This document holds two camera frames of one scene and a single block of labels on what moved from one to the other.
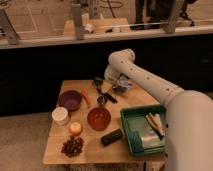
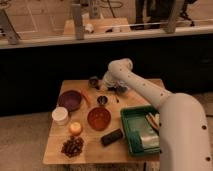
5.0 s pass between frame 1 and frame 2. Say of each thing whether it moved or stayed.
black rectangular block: stayed
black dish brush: moved
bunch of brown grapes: stayed
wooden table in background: stayed
